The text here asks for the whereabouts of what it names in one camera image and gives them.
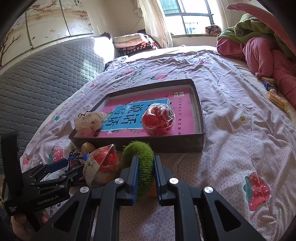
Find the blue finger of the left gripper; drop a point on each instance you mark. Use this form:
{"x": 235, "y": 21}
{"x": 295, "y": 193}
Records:
{"x": 53, "y": 167}
{"x": 76, "y": 175}

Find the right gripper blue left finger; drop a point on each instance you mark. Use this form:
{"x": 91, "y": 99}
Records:
{"x": 132, "y": 182}

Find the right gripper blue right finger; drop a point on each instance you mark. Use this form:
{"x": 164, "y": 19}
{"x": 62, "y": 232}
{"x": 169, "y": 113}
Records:
{"x": 160, "y": 179}

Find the blue snack packet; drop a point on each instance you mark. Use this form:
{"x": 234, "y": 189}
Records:
{"x": 76, "y": 160}

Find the red snack bag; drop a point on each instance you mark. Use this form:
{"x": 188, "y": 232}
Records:
{"x": 158, "y": 119}
{"x": 101, "y": 166}

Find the orange tangerine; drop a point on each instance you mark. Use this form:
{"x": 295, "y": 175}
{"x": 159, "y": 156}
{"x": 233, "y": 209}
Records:
{"x": 153, "y": 191}
{"x": 87, "y": 147}

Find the person's left hand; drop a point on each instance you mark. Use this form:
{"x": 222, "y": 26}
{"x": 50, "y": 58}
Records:
{"x": 22, "y": 227}

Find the cream lace scrunchie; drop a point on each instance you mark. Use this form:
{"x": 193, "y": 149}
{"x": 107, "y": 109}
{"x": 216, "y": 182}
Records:
{"x": 89, "y": 122}

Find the dark shallow cardboard box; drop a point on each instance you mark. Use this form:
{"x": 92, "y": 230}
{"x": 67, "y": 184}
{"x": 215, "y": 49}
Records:
{"x": 159, "y": 144}

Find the pink and blue book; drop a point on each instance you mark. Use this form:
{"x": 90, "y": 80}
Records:
{"x": 124, "y": 114}

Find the grey quilted headboard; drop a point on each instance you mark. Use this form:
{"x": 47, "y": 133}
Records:
{"x": 32, "y": 88}

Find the lilac strawberry print bedsheet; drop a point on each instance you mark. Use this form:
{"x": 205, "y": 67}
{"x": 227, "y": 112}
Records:
{"x": 248, "y": 154}

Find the stack of folded blankets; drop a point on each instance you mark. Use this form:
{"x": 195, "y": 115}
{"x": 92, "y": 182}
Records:
{"x": 129, "y": 45}

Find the yellow wafer snack pack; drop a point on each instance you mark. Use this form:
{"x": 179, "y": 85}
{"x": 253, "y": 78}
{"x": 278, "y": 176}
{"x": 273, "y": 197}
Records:
{"x": 277, "y": 100}

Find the small blue snack wrapper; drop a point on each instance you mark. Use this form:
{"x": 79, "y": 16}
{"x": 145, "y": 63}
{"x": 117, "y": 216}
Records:
{"x": 270, "y": 87}

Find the cream curtain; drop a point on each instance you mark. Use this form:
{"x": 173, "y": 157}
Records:
{"x": 155, "y": 22}

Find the pink quilt heap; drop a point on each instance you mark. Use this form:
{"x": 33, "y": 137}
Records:
{"x": 263, "y": 59}

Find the patterned cushion on sill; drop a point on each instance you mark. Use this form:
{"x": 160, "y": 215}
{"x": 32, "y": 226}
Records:
{"x": 213, "y": 30}

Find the green blanket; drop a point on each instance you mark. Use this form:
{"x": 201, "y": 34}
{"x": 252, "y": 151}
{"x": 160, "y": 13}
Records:
{"x": 249, "y": 27}

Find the painted blossom wall panels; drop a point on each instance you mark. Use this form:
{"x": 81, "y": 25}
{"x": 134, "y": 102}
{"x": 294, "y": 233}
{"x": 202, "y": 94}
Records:
{"x": 44, "y": 22}

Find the window with dark frame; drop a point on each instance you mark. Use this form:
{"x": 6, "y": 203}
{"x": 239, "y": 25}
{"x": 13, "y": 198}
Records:
{"x": 190, "y": 17}

